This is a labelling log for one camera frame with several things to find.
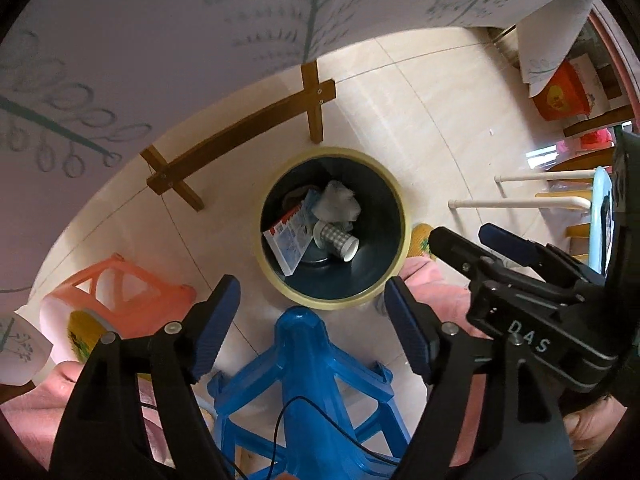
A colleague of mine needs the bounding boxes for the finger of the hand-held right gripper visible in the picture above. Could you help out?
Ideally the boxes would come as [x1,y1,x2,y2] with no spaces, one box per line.
[429,226,506,291]
[478,223,608,291]

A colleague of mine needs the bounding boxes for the red and white box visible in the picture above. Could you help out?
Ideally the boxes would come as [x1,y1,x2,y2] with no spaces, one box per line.
[263,200,321,277]

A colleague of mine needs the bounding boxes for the white tissue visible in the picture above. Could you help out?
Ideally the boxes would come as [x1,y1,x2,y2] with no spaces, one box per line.
[312,180,362,223]

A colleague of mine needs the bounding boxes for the pink pajama pants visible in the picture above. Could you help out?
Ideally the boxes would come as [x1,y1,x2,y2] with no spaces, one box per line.
[0,257,501,480]

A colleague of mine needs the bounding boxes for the blue plastic stool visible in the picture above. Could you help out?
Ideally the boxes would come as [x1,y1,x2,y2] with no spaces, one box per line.
[207,306,416,480]

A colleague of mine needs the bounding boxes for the white tube frame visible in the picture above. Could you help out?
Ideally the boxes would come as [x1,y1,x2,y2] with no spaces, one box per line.
[447,169,596,211]

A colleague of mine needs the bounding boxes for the yellow plastic stool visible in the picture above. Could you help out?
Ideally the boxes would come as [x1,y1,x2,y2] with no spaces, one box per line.
[566,223,592,260]

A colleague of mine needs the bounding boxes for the leaf print tablecloth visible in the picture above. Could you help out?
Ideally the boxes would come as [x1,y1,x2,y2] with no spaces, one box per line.
[0,0,601,391]

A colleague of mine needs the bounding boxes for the person's right hand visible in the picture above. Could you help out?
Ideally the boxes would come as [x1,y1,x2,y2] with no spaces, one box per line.
[562,400,628,466]

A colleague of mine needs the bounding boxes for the stainless steel pot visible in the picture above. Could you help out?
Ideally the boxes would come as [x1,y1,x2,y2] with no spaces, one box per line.
[487,27,521,68]

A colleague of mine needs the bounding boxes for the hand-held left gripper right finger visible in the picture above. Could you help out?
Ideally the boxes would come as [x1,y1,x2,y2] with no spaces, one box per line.
[384,275,576,480]

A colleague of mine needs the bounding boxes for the orange plastic bucket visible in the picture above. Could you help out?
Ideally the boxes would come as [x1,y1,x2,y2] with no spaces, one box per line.
[531,57,598,121]

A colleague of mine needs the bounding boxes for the thin black cable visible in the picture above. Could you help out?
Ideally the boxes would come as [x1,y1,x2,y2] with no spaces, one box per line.
[267,396,401,480]

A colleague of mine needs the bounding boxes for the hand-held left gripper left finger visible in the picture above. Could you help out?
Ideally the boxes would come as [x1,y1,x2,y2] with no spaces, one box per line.
[50,274,242,480]

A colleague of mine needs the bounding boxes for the pink plastic stool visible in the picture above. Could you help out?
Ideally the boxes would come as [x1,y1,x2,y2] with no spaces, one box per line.
[40,254,197,361]

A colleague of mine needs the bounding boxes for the wooden side table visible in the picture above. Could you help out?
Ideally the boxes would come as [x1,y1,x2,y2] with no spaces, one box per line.
[562,105,636,138]

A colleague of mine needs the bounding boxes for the yellow slipper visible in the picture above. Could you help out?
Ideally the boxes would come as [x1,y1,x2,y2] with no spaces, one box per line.
[409,223,436,261]
[70,310,113,361]

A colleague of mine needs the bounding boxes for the dark blue trash bin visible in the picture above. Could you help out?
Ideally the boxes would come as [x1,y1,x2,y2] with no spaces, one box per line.
[254,147,413,311]

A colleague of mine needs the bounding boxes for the white paper cup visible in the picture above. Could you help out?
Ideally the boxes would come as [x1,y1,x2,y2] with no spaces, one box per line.
[312,220,360,262]

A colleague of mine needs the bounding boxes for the wooden table leg frame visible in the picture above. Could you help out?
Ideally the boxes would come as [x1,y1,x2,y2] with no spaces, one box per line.
[140,60,337,211]

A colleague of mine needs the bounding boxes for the light blue plastic panel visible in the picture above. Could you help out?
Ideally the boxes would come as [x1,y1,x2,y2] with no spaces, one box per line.
[589,166,615,276]

